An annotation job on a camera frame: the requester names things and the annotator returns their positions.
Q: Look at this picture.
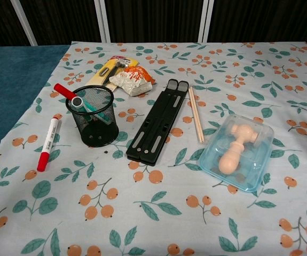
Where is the red and white marker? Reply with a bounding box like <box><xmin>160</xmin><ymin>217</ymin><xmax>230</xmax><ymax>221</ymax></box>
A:
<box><xmin>37</xmin><ymin>115</ymin><xmax>62</xmax><ymax>173</ymax></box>

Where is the black folding laptop stand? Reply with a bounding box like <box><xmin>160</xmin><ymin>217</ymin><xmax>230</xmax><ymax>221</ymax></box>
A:
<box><xmin>125</xmin><ymin>78</ymin><xmax>188</xmax><ymax>167</ymax></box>

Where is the blue velvet table cover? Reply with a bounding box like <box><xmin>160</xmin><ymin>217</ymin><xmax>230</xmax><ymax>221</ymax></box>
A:
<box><xmin>0</xmin><ymin>42</ymin><xmax>73</xmax><ymax>166</ymax></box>

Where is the white metal frame post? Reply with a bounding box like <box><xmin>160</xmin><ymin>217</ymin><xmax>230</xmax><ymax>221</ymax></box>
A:
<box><xmin>196</xmin><ymin>0</ymin><xmax>215</xmax><ymax>43</ymax></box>
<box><xmin>93</xmin><ymin>0</ymin><xmax>114</xmax><ymax>43</ymax></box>
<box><xmin>11</xmin><ymin>0</ymin><xmax>38</xmax><ymax>46</ymax></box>

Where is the floral fruit print tablecloth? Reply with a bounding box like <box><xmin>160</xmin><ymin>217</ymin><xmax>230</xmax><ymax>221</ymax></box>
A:
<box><xmin>0</xmin><ymin>41</ymin><xmax>307</xmax><ymax>256</ymax></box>

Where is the small wooden toy hammer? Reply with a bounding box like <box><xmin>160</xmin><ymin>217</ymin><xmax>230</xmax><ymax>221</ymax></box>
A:
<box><xmin>218</xmin><ymin>124</ymin><xmax>262</xmax><ymax>175</ymax></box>

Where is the thin wooden stick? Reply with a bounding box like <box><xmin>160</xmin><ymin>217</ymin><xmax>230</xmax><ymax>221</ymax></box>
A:
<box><xmin>187</xmin><ymin>87</ymin><xmax>202</xmax><ymax>143</ymax></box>
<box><xmin>190</xmin><ymin>85</ymin><xmax>205</xmax><ymax>141</ymax></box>

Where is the teal marker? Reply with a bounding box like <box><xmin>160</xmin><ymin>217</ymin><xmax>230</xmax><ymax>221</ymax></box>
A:
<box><xmin>71</xmin><ymin>96</ymin><xmax>111</xmax><ymax>125</ymax></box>

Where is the black round holder with markers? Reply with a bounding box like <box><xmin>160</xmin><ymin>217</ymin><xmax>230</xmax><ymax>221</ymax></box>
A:
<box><xmin>67</xmin><ymin>85</ymin><xmax>120</xmax><ymax>147</ymax></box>

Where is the orange white snack packet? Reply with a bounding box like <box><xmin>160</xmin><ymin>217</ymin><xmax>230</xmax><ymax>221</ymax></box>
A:
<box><xmin>108</xmin><ymin>65</ymin><xmax>155</xmax><ymax>97</ymax></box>

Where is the razor in yellow blister pack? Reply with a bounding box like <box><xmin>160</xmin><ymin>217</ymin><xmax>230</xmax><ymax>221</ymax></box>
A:
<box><xmin>85</xmin><ymin>55</ymin><xmax>140</xmax><ymax>92</ymax></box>

